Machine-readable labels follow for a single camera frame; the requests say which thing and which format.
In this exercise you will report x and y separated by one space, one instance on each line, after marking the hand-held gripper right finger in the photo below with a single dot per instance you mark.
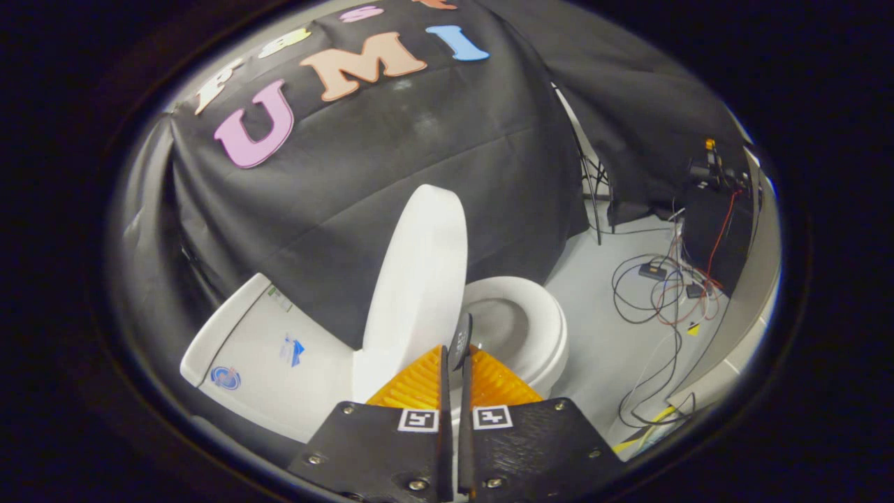
465 447

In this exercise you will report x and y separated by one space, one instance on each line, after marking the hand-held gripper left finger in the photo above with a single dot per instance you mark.
445 447

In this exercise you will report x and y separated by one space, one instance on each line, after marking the black round pull tab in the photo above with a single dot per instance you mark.
461 335

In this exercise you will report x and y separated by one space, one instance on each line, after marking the white toilet seat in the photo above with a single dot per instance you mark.
545 314

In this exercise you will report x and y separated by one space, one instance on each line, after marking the white toilet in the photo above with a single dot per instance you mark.
279 391

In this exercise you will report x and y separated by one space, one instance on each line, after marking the white toilet tank lid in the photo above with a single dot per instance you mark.
223 325

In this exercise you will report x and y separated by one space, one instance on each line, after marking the small black power adapter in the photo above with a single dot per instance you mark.
653 271
695 290

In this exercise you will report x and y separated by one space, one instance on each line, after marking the black backdrop cloth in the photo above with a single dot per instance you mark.
391 181

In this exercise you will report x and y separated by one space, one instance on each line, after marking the black tripod light stand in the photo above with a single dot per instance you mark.
592 202

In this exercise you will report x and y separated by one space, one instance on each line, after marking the black device with orange top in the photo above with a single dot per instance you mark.
709 168

